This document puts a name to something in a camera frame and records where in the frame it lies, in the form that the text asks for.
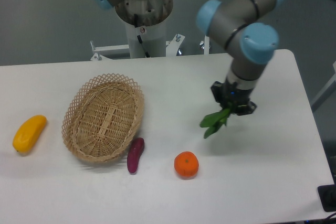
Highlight black device at table corner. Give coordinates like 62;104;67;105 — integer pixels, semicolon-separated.
317;184;335;212

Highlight white frame at right edge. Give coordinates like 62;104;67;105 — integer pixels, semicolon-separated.
310;62;336;112

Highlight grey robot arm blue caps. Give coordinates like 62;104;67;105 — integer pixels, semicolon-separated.
95;0;284;115

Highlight oval wicker basket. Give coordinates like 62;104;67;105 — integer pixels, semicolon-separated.
61;73;144;163

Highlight orange tangerine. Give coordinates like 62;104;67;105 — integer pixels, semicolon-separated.
174;151;199;178

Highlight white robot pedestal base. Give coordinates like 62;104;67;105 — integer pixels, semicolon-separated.
90;0;185;61

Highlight yellow mango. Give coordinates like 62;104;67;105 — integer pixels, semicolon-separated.
13;115;47;153

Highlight purple sweet potato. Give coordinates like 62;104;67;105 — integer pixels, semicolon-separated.
127;137;145;174

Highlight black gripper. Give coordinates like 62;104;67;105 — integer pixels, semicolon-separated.
211;76;257;115

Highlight green bok choy vegetable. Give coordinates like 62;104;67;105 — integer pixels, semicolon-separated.
199;102;234;139

